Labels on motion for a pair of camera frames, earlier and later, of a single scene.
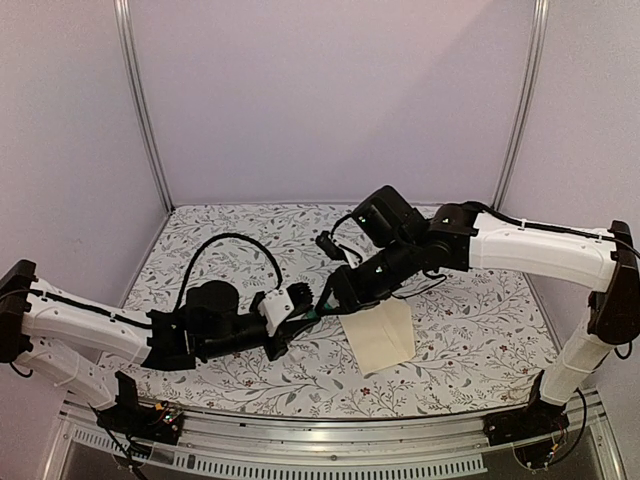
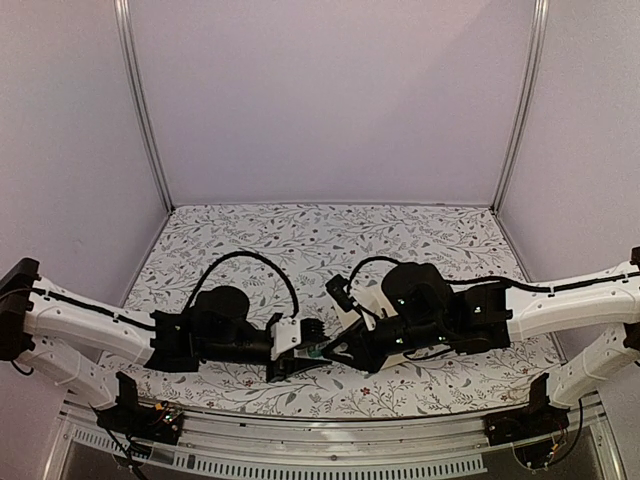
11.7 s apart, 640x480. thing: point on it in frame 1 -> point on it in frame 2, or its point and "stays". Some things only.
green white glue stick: [312, 314] -> [315, 351]
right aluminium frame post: [532, 71] stays
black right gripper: [348, 294] -> [351, 335]
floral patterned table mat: [479, 338] stays
